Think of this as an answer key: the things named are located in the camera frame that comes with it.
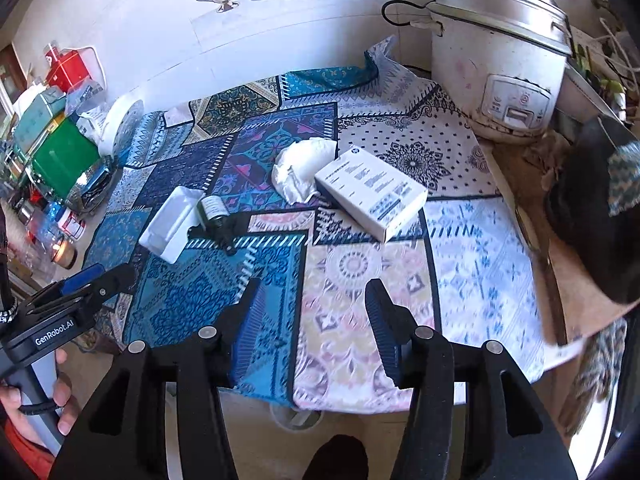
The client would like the glass candle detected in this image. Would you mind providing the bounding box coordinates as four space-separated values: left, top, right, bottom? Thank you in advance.
50 240 78 271

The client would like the patterned rag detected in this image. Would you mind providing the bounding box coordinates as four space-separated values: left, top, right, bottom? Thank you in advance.
557 317 628 436

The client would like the white rice cooker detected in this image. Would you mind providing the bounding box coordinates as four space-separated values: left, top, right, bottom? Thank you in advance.
425 0 573 146

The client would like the white flat lid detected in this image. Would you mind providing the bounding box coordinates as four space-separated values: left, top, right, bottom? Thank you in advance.
97 97 146 158

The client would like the blue patterned tablecloth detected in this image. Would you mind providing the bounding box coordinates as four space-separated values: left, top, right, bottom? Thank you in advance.
82 35 546 408

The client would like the teal tissue box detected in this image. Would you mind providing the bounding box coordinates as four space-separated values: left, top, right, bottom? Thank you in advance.
12 85 68 153

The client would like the black shoe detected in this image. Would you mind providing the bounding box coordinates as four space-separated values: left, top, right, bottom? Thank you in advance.
302 434 370 480

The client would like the white printed carton box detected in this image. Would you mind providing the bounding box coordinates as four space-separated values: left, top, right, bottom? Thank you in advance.
314 149 429 244

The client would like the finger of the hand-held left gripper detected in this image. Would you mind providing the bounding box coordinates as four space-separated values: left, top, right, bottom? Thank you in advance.
27 264 107 308
60 263 137 313

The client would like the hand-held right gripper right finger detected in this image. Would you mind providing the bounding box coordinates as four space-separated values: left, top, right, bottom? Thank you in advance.
364 279 573 480

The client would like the clear plastic bag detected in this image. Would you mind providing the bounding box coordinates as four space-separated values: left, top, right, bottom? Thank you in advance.
65 80 108 126

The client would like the person's left hand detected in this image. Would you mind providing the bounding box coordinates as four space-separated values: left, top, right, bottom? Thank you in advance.
0 350 76 441

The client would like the white utensil bucket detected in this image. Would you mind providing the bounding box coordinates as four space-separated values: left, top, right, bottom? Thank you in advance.
555 35 631 126

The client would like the shiny glass bowl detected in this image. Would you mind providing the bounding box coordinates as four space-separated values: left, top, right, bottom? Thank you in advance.
65 157 118 213

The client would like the black pot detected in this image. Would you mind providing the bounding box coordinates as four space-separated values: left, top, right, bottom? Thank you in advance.
545 115 640 306

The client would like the white plastic tray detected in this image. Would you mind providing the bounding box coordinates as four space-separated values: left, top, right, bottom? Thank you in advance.
138 186 206 265

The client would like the round clear plastic bin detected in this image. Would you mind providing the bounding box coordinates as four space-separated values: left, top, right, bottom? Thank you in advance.
270 392 323 431

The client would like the white jar with red label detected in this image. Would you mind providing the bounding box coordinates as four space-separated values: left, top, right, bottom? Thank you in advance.
57 207 86 238

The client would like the white cable bundle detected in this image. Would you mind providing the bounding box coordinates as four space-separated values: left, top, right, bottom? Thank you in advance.
597 15 636 91

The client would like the black rice cooker cord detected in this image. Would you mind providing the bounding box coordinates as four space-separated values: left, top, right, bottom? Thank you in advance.
381 0 436 28

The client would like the dark glass bottle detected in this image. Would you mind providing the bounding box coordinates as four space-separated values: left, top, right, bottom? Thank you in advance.
187 195 257 257

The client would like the green tin box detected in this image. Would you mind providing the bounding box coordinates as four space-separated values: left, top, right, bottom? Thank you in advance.
30 120 103 201

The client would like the glass display cabinet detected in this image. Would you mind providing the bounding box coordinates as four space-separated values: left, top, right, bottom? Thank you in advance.
0 45 31 126

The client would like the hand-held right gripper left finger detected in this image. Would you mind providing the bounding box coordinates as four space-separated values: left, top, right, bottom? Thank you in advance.
47 276 266 480

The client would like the red box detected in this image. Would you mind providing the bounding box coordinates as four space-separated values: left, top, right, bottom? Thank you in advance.
44 45 96 93

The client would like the blue crochet cloth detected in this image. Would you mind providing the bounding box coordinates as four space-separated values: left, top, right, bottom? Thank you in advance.
607 140 640 218

